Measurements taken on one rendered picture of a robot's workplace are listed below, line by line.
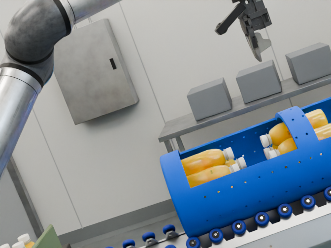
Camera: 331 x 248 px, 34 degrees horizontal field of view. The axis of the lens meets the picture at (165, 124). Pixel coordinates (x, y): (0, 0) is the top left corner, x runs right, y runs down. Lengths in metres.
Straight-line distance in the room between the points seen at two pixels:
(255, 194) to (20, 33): 0.82
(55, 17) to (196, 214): 0.73
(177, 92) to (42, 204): 1.76
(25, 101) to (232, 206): 0.70
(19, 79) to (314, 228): 0.97
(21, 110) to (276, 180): 0.77
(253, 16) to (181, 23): 3.26
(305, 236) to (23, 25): 1.03
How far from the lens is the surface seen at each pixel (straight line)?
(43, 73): 1.35
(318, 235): 1.72
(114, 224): 5.36
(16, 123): 1.29
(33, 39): 1.27
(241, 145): 1.86
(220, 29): 1.67
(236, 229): 1.68
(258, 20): 1.69
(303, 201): 1.71
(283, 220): 1.71
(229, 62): 4.92
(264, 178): 1.62
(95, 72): 4.83
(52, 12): 1.26
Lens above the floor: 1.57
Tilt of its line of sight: 8 degrees down
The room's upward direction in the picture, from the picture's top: 21 degrees counter-clockwise
